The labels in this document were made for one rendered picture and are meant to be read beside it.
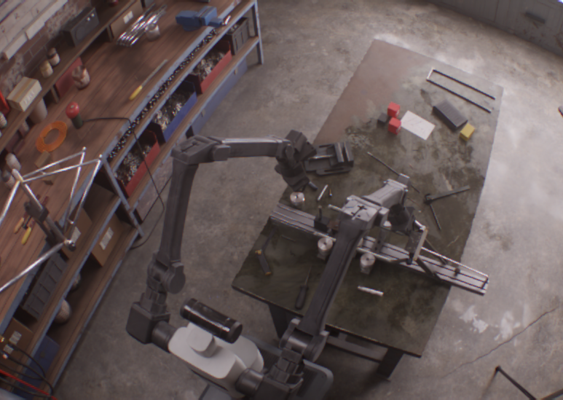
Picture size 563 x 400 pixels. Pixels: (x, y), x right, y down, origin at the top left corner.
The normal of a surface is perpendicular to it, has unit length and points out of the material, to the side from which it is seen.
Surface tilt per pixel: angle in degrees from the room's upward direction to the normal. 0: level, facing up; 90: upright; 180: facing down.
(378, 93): 0
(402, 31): 0
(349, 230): 36
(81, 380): 0
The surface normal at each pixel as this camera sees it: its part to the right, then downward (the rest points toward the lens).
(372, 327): -0.05, -0.55
